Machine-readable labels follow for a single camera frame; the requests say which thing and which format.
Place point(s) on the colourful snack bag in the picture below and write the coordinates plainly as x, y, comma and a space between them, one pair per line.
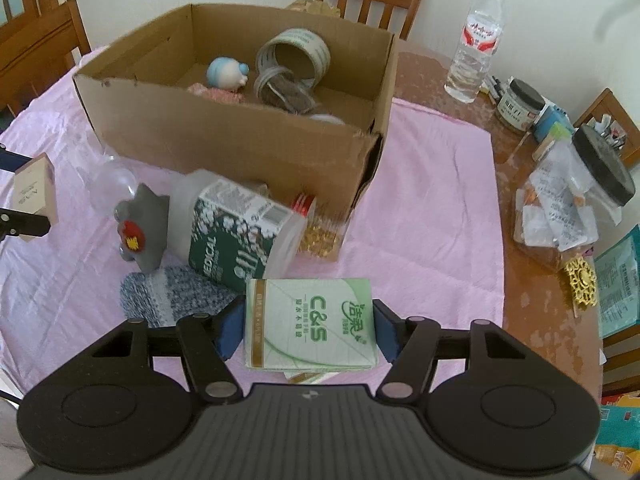
620, 430

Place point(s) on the small beige box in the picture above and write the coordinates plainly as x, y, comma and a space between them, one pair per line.
35, 190

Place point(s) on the clear tape roll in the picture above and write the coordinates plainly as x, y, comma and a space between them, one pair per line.
310, 45

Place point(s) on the white bottle green label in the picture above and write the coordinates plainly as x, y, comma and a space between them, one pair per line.
225, 230

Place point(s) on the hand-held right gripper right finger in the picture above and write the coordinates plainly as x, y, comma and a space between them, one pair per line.
386, 332

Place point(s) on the black marker pen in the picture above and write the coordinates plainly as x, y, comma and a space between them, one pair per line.
495, 89

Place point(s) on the clear jar gold contents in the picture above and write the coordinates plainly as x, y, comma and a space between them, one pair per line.
320, 240

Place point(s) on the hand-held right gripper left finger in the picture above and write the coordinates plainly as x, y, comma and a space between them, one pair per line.
231, 330

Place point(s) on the blue white round toy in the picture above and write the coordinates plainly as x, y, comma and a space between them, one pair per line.
222, 72

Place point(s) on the pink cloth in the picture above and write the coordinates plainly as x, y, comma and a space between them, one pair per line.
425, 210

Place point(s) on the blue grey knitted sock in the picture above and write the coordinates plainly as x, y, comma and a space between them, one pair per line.
170, 295

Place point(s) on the brown cardboard box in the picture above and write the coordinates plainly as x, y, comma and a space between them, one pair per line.
200, 130

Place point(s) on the gold ornament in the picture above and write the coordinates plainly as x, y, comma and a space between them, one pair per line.
582, 280

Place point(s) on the green white tissue packet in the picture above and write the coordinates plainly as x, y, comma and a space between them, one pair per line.
310, 325

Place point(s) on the green white tube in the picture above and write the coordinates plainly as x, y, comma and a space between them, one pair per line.
545, 147

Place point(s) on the teal packet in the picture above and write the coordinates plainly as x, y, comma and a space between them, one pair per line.
620, 280

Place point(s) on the clear plastic cup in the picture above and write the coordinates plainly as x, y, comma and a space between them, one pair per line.
112, 182

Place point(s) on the blue container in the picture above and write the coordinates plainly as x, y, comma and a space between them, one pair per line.
550, 122

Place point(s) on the large clear jar black lid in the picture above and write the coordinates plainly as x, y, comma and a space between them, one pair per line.
560, 210

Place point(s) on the beige paper bag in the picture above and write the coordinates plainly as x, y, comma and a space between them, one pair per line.
310, 7

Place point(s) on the pink knitted sock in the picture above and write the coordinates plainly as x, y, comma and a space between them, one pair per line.
220, 95

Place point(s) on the clear jar brown contents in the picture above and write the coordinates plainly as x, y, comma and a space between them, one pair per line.
285, 92

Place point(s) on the dark lid jar white label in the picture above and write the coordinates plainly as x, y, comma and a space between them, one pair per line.
515, 110

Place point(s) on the container of mixed utensils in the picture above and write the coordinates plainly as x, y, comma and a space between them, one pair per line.
607, 131

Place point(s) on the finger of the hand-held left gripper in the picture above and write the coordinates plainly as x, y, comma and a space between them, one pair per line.
11, 161
25, 225

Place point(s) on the clear water bottle red label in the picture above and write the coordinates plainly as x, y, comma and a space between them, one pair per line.
475, 50

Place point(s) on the grey monster toy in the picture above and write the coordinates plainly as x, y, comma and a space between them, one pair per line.
150, 230

